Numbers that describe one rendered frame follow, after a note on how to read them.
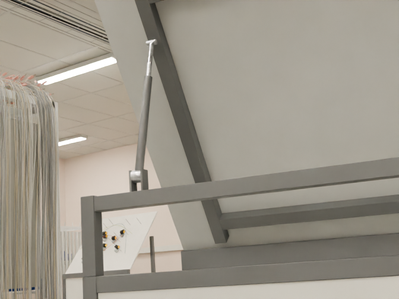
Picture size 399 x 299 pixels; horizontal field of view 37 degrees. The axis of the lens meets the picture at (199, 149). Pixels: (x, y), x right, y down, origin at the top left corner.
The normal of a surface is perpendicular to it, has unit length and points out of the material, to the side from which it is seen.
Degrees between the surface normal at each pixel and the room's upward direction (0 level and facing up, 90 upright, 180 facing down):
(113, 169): 90
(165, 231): 90
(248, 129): 126
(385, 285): 90
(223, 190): 90
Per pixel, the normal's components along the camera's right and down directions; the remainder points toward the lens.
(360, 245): -0.39, -0.16
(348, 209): -0.28, 0.44
